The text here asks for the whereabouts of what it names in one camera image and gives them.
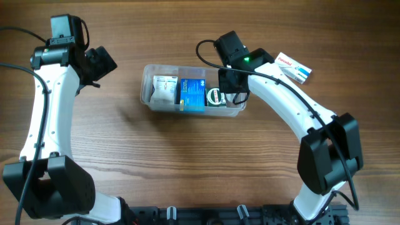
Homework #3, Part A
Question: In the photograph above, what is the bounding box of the green balm tin box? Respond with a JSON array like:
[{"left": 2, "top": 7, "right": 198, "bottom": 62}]
[{"left": 206, "top": 87, "right": 227, "bottom": 108}]

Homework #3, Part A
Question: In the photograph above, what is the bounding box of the blue lozenge box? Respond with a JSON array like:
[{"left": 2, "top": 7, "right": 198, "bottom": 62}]
[{"left": 179, "top": 78, "right": 206, "bottom": 112}]

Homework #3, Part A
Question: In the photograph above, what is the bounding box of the white medicine box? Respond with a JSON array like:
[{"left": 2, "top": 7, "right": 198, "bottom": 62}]
[{"left": 150, "top": 75, "right": 178, "bottom": 104}]

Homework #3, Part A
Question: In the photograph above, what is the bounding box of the small clear spray bottle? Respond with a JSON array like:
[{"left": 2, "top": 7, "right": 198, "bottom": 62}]
[{"left": 225, "top": 93, "right": 243, "bottom": 108}]

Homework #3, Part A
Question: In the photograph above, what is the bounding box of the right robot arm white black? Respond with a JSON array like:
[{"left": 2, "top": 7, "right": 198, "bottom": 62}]
[{"left": 213, "top": 31, "right": 364, "bottom": 223}]

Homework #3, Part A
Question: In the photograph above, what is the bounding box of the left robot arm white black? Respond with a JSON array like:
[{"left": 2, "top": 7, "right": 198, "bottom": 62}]
[{"left": 2, "top": 14, "right": 129, "bottom": 224}]

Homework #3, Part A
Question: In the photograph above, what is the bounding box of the clear plastic container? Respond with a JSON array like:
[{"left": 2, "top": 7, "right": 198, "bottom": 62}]
[{"left": 141, "top": 64, "right": 246, "bottom": 117}]

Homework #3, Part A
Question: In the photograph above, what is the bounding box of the white Panadol box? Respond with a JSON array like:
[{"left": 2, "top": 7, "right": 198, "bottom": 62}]
[{"left": 275, "top": 52, "right": 312, "bottom": 84}]

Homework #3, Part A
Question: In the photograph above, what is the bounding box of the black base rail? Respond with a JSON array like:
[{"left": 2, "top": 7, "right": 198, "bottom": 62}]
[{"left": 131, "top": 204, "right": 349, "bottom": 225}]

